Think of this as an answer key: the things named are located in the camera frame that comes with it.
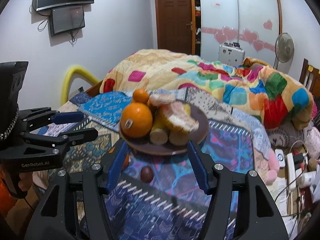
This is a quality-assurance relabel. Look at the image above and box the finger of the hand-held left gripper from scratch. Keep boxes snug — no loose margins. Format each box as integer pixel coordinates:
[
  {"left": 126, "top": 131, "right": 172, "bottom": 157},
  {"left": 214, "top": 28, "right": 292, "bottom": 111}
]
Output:
[
  {"left": 24, "top": 127, "right": 98, "bottom": 153},
  {"left": 19, "top": 107, "right": 85, "bottom": 132}
]

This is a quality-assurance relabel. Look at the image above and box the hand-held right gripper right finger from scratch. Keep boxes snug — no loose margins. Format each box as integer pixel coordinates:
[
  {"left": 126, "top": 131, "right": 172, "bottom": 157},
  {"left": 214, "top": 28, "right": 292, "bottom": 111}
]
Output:
[{"left": 187, "top": 141, "right": 288, "bottom": 240}]

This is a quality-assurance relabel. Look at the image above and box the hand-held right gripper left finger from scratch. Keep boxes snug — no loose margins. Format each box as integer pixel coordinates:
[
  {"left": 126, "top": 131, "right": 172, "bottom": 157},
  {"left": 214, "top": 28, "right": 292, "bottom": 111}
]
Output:
[{"left": 24, "top": 139, "right": 128, "bottom": 240}]

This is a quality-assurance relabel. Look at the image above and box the tapered banana piece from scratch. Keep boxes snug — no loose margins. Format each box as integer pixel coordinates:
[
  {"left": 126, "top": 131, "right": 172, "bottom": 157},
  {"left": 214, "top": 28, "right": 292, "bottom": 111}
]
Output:
[{"left": 169, "top": 125, "right": 190, "bottom": 146}]

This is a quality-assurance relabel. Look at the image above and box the purple plate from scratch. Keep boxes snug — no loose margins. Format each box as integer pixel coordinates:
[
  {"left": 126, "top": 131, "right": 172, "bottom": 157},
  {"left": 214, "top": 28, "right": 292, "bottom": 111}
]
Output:
[{"left": 119, "top": 99, "right": 209, "bottom": 157}]

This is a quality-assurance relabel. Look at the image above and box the large orange with sticker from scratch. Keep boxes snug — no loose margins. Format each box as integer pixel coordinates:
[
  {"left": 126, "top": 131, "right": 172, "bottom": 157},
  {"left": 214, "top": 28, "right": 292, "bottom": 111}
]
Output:
[{"left": 120, "top": 103, "right": 153, "bottom": 138}]

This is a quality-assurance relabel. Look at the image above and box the thick banana piece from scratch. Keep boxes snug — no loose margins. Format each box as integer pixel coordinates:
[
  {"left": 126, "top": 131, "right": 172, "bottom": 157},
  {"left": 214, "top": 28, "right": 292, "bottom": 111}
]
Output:
[{"left": 149, "top": 120, "right": 169, "bottom": 145}]

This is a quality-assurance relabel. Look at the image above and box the peeled pomelo piece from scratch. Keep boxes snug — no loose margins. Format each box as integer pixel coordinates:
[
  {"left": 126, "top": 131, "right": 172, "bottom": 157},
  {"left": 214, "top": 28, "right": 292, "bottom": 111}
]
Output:
[
  {"left": 149, "top": 93, "right": 175, "bottom": 106},
  {"left": 160, "top": 102, "right": 200, "bottom": 132}
]

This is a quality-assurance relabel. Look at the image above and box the small tangerine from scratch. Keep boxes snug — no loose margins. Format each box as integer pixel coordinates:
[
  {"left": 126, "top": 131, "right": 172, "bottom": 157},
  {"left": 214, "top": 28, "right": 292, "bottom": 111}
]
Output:
[{"left": 132, "top": 89, "right": 150, "bottom": 104}]

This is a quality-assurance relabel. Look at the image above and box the person's left hand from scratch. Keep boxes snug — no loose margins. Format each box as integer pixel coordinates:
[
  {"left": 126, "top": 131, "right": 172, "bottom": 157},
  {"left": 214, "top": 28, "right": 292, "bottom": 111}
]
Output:
[{"left": 16, "top": 172, "right": 35, "bottom": 193}]

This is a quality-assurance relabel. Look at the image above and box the small dark red fruit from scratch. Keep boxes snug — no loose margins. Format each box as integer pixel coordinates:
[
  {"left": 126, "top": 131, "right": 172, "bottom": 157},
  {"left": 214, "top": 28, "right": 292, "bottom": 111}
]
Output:
[{"left": 140, "top": 166, "right": 153, "bottom": 183}]

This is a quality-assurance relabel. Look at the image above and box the yellow foam tube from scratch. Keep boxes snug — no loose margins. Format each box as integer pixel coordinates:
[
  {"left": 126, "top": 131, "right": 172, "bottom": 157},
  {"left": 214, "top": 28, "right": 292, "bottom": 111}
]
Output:
[{"left": 61, "top": 65, "right": 100, "bottom": 104}]

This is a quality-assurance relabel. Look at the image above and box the blue patterned blanket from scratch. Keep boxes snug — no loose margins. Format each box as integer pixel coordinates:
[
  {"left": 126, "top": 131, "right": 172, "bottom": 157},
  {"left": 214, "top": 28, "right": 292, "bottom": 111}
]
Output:
[{"left": 37, "top": 90, "right": 273, "bottom": 240}]

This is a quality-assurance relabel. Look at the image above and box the pink plush toy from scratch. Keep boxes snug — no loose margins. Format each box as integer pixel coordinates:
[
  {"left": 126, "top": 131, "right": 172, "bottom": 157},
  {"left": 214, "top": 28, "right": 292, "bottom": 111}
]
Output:
[{"left": 265, "top": 150, "right": 280, "bottom": 186}]

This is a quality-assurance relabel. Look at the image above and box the white power strip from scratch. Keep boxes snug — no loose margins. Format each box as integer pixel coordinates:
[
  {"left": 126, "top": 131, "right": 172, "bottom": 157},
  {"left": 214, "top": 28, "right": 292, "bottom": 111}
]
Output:
[{"left": 286, "top": 152, "right": 304, "bottom": 188}]

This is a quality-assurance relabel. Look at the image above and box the colourful patchwork quilt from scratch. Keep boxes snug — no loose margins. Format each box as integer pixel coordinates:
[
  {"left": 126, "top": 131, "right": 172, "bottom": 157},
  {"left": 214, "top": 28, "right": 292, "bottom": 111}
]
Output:
[{"left": 99, "top": 49, "right": 314, "bottom": 130}]

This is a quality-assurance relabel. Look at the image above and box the white plastic bottle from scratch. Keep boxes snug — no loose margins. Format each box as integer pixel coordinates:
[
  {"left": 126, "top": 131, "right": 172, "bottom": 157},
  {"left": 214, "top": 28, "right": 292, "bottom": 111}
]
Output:
[{"left": 300, "top": 171, "right": 318, "bottom": 188}]

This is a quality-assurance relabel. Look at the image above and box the white metal case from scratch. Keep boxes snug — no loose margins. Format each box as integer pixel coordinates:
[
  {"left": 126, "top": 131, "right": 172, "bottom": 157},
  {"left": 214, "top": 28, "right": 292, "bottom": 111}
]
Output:
[{"left": 218, "top": 43, "right": 245, "bottom": 64}]

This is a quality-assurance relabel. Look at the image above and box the wooden bed headboard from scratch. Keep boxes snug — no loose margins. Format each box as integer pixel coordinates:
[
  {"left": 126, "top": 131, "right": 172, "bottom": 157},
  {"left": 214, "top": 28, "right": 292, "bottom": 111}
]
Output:
[{"left": 299, "top": 59, "right": 320, "bottom": 98}]

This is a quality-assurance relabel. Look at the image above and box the brown wooden door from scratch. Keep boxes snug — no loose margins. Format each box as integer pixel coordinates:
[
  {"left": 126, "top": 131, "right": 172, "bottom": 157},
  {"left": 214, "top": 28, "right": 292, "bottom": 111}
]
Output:
[{"left": 154, "top": 0, "right": 194, "bottom": 55}]

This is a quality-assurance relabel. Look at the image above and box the standing electric fan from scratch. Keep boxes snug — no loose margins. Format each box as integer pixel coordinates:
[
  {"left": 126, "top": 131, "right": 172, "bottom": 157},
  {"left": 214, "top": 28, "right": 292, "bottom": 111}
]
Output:
[{"left": 274, "top": 32, "right": 294, "bottom": 69}]

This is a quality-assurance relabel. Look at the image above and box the wooden wardrobe with sliding doors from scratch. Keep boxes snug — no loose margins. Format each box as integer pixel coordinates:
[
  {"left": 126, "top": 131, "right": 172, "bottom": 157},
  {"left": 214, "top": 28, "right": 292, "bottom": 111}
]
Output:
[{"left": 140, "top": 0, "right": 283, "bottom": 65}]

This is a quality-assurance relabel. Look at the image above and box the white cable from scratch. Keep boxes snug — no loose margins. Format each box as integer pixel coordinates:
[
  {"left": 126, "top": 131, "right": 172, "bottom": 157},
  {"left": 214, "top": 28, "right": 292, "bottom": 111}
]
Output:
[{"left": 275, "top": 140, "right": 308, "bottom": 202}]

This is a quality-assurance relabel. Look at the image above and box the black wall cable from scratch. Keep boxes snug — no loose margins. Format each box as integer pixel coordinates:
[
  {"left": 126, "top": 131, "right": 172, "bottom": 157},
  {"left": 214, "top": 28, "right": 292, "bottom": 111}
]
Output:
[{"left": 31, "top": 0, "right": 49, "bottom": 31}]

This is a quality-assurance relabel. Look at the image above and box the small black wall monitor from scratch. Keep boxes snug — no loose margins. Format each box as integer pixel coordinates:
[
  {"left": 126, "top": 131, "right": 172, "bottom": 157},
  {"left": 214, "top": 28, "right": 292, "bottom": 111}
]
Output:
[{"left": 49, "top": 5, "right": 85, "bottom": 37}]

